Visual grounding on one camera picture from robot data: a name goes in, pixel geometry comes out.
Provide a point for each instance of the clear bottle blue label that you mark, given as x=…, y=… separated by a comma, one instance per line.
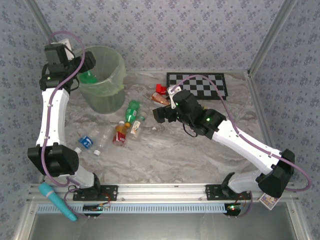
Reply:
x=86, y=142

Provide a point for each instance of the black white checkerboard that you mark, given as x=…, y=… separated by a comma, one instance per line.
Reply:
x=207, y=85

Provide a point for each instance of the circuit board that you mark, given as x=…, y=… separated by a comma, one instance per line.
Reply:
x=96, y=208
x=233, y=207

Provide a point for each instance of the orange juice bottle red label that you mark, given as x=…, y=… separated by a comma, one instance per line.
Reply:
x=120, y=136

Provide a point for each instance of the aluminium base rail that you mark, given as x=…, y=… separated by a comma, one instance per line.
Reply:
x=162, y=192

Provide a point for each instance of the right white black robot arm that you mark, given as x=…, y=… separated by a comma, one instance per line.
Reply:
x=245, y=147

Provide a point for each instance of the colourful printed card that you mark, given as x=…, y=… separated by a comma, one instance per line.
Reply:
x=268, y=201

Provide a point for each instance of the black mounting plate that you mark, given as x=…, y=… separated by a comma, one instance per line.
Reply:
x=110, y=192
x=212, y=191

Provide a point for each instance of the white bottle orange print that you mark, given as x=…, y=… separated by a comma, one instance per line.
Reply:
x=136, y=128

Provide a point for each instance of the metal lower tray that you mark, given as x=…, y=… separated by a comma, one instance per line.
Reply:
x=162, y=227

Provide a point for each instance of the green labelled bottle yellow cap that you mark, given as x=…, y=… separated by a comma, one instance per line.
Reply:
x=131, y=111

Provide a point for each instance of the left aluminium frame post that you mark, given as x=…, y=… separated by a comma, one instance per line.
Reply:
x=41, y=22

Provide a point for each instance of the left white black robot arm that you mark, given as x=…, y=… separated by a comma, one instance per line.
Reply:
x=53, y=117

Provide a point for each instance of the copper brown tea bottle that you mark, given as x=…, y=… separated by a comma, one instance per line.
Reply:
x=160, y=98

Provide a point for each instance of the crushed green plastic bottle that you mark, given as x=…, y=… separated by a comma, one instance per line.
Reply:
x=88, y=77

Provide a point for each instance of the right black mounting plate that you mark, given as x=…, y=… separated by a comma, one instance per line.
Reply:
x=212, y=191

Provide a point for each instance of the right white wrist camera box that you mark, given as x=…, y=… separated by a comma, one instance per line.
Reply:
x=172, y=96

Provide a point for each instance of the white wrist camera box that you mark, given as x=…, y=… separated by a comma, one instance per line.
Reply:
x=172, y=96
x=67, y=43

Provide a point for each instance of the right aluminium frame post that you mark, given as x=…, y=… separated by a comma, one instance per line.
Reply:
x=271, y=37

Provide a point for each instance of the left circuit board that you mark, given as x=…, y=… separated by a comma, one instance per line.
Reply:
x=96, y=208

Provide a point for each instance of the right circuit board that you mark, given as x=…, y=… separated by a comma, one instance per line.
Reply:
x=233, y=207

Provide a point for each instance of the right aluminium table side rail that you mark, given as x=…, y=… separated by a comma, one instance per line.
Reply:
x=261, y=112

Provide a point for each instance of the teal cylinder tool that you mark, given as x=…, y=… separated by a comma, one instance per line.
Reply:
x=56, y=201

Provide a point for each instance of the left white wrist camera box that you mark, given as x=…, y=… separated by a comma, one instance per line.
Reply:
x=67, y=43

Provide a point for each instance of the aluminium frame post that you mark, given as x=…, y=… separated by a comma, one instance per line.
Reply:
x=41, y=22
x=271, y=37

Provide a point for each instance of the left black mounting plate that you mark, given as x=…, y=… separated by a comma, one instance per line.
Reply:
x=110, y=192

